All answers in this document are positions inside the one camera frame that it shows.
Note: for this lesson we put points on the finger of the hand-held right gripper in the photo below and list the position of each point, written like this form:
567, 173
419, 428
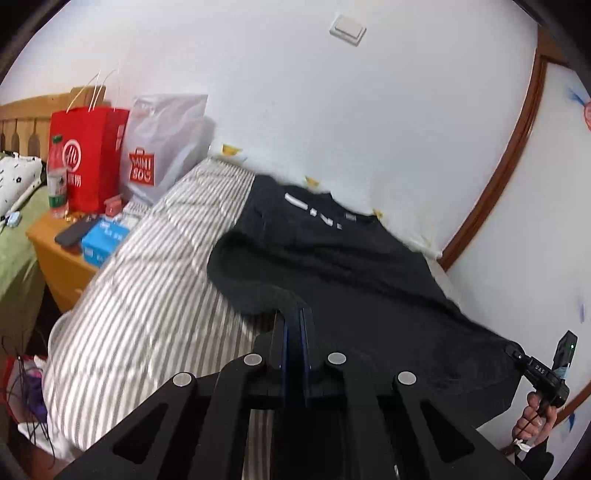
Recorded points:
517, 355

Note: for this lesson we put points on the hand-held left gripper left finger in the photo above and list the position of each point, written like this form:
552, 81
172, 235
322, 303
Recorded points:
288, 332

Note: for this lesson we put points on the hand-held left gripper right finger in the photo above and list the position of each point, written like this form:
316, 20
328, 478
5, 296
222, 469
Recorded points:
302, 332

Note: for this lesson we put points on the black sweatshirt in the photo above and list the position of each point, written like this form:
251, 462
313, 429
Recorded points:
369, 286

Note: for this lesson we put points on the person's right forearm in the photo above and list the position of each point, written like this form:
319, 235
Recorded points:
533, 461

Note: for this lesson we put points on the person's right hand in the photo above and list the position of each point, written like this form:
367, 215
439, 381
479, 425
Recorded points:
531, 422

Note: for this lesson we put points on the grey striped bed quilt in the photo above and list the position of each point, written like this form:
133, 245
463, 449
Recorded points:
152, 300

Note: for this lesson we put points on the white door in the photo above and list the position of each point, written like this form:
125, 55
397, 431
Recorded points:
545, 207

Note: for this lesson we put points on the blue box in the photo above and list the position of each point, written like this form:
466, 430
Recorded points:
104, 240

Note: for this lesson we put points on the small red box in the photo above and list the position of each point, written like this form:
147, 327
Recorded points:
113, 206

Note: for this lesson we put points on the white plastic shopping bag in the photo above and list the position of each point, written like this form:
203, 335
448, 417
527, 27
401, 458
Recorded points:
161, 138

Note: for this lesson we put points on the black phone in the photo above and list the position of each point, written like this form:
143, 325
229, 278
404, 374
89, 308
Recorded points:
74, 231

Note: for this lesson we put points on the wooden nightstand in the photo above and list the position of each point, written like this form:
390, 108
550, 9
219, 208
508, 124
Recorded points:
60, 267

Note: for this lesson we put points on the red paper shopping bag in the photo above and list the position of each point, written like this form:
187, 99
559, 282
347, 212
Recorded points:
90, 157

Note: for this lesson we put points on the clear plastic water bottle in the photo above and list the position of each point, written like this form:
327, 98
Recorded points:
57, 184

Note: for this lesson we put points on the green bedsheet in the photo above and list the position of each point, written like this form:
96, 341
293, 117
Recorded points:
18, 277

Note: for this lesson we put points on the small blue white object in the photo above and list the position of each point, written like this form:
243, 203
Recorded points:
12, 219

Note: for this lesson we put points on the white black flower pillow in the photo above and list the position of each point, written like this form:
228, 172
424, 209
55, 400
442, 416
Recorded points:
18, 182

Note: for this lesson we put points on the wooden headboard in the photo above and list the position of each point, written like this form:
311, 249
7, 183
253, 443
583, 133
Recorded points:
23, 120

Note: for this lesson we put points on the brown wooden door frame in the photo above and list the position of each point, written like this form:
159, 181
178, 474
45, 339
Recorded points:
508, 161

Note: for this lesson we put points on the white light switch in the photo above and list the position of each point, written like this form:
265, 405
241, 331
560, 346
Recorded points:
347, 28

